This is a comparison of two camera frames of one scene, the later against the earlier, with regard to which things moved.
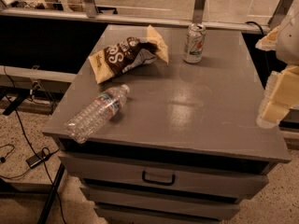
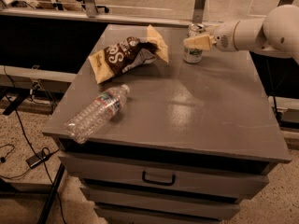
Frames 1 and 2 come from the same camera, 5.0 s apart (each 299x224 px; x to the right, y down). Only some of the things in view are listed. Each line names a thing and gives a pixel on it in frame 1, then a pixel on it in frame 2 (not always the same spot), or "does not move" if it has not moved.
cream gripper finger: (280, 94) → (202, 42)
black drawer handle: (158, 182) does not move
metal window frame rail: (88, 13) does not move
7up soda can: (194, 43) does not move
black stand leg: (51, 194) does not move
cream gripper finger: (269, 42) → (211, 30)
